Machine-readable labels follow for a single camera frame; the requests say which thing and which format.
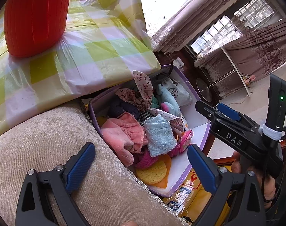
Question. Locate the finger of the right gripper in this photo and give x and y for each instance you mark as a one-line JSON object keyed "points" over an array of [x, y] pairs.
{"points": [[219, 122], [237, 116]]}

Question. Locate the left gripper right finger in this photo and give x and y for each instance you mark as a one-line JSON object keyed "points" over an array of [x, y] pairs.
{"points": [[247, 207]]}

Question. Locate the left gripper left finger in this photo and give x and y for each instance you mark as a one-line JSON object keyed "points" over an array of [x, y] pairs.
{"points": [[34, 207]]}

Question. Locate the pink cherry pouch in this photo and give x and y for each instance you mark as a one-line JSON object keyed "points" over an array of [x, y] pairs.
{"points": [[182, 143]]}

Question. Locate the light blue plush toy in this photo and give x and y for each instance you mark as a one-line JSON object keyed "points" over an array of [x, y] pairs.
{"points": [[167, 101]]}

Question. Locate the grey-blue towel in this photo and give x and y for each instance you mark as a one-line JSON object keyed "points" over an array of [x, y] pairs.
{"points": [[159, 135]]}

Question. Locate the white red floral cloth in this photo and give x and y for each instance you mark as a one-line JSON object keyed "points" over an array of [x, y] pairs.
{"points": [[145, 98]]}

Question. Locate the magenta knitted glove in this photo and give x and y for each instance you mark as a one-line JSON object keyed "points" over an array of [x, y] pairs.
{"points": [[144, 160]]}

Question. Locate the pink fleece cloth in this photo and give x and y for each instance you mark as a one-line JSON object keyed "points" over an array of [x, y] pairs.
{"points": [[125, 136]]}

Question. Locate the person's right hand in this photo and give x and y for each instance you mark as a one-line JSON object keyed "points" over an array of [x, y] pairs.
{"points": [[269, 182]]}

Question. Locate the yellow plastic bag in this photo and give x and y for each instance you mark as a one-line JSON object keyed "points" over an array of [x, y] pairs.
{"points": [[189, 199]]}

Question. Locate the mauve drape curtain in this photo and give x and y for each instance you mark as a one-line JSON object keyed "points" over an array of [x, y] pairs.
{"points": [[228, 39]]}

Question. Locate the black white checkered cloth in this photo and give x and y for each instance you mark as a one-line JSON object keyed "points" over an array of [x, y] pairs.
{"points": [[143, 116]]}

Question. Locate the beige sofa cushion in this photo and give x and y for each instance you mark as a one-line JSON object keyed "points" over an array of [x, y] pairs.
{"points": [[108, 195]]}

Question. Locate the yellow round sponge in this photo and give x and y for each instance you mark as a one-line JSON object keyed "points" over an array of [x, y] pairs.
{"points": [[153, 174]]}

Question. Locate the green checkered plastic tablecloth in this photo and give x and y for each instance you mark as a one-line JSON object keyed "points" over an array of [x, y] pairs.
{"points": [[104, 42]]}

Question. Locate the red plastic thermos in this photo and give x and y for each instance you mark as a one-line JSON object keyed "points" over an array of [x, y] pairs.
{"points": [[33, 26]]}

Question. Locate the white drawstring bag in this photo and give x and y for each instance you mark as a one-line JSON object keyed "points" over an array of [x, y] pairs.
{"points": [[177, 90]]}

